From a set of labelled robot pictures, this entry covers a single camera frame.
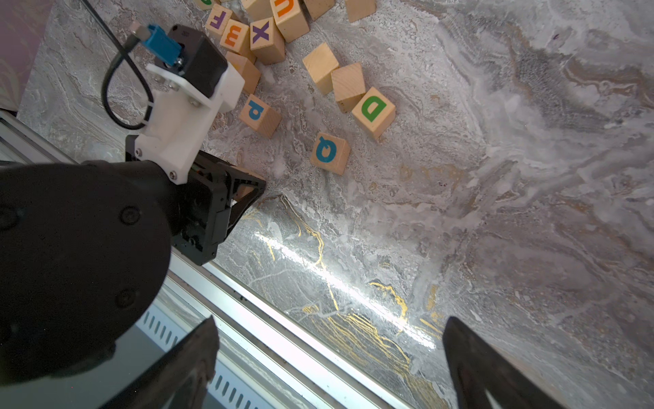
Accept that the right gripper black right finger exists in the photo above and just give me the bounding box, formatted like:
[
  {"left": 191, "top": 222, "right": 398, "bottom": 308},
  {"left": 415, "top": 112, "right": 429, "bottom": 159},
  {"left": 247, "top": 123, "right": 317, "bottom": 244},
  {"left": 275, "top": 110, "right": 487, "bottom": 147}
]
[{"left": 442, "top": 316, "right": 562, "bottom": 408}]

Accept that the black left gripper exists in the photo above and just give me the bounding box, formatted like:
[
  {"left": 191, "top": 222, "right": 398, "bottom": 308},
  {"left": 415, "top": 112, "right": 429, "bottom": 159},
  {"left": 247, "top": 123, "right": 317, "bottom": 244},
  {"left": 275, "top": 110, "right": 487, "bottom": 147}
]
[{"left": 124, "top": 135, "right": 267, "bottom": 267}]

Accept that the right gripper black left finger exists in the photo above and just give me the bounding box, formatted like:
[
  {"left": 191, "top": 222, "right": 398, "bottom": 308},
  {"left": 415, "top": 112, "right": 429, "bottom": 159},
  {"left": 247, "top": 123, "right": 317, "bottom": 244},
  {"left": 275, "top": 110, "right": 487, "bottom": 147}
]
[{"left": 103, "top": 317, "right": 220, "bottom": 409}]

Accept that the wooden block green D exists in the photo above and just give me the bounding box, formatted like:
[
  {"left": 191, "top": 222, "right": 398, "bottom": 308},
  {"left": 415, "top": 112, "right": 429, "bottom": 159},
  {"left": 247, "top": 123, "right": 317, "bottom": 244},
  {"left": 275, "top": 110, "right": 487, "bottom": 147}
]
[{"left": 352, "top": 87, "right": 396, "bottom": 141}]

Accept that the wooden block purple R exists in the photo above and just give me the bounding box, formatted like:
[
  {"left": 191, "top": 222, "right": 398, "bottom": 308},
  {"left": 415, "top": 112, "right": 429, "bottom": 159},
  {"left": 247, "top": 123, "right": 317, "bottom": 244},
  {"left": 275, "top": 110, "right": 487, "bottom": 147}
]
[{"left": 233, "top": 184, "right": 255, "bottom": 202}]

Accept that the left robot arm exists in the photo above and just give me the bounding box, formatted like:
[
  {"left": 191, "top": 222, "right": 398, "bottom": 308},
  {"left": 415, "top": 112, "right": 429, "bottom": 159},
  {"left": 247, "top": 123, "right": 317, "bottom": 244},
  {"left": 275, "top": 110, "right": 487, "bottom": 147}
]
[{"left": 1, "top": 136, "right": 267, "bottom": 385}]

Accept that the wooden block blue P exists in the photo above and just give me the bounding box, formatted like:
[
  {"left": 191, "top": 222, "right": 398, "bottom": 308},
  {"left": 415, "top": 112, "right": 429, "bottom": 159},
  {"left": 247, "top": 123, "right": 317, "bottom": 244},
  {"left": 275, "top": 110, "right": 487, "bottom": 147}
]
[{"left": 239, "top": 94, "right": 282, "bottom": 139}]

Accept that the wooden block blue Q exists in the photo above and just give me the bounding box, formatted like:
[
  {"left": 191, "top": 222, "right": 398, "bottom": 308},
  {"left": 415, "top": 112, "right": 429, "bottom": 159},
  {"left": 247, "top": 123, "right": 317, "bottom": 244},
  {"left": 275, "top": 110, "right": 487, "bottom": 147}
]
[{"left": 310, "top": 132, "right": 351, "bottom": 176}]

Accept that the wooden block yellow I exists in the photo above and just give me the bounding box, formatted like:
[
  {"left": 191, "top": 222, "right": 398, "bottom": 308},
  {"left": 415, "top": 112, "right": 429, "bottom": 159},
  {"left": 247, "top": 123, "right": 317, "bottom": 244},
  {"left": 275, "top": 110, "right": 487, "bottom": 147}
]
[{"left": 226, "top": 51, "right": 262, "bottom": 94}]

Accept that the plain wooden block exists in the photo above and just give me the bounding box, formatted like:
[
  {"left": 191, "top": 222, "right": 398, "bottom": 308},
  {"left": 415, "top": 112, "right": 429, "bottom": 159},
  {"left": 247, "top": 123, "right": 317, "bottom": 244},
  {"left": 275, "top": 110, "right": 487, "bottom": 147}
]
[
  {"left": 302, "top": 43, "right": 340, "bottom": 95},
  {"left": 331, "top": 62, "right": 366, "bottom": 113}
]

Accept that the wooden block purple X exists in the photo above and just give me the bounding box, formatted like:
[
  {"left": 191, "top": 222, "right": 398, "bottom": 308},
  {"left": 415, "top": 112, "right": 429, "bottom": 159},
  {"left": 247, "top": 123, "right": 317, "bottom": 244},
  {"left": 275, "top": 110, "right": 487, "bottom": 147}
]
[{"left": 250, "top": 17, "right": 285, "bottom": 65}]

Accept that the wooden block orange E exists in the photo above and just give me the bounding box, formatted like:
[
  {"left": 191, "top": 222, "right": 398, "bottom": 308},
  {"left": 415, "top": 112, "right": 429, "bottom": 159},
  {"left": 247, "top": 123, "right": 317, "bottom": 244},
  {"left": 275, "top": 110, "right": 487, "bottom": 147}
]
[{"left": 220, "top": 20, "right": 256, "bottom": 63}]

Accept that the wooden block purple F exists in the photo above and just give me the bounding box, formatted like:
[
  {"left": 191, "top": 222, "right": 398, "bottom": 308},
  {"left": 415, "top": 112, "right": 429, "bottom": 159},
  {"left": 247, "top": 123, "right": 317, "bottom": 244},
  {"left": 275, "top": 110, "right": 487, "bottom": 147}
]
[{"left": 204, "top": 3, "right": 233, "bottom": 39}]

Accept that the wooden block orange U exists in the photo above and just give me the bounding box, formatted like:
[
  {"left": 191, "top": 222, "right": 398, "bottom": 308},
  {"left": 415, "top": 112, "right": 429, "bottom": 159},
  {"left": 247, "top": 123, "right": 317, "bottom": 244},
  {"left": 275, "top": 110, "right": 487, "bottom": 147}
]
[{"left": 270, "top": 0, "right": 310, "bottom": 43}]

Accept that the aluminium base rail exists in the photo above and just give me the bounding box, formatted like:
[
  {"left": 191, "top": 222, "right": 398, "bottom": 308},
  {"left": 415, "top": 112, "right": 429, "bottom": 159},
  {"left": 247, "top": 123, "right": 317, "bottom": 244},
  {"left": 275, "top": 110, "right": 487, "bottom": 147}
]
[{"left": 1, "top": 112, "right": 402, "bottom": 408}]

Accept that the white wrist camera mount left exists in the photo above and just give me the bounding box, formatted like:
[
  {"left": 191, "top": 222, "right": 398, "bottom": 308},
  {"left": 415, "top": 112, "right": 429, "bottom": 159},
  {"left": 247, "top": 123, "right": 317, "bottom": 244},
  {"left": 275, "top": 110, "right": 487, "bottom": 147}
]
[{"left": 127, "top": 22, "right": 246, "bottom": 186}]

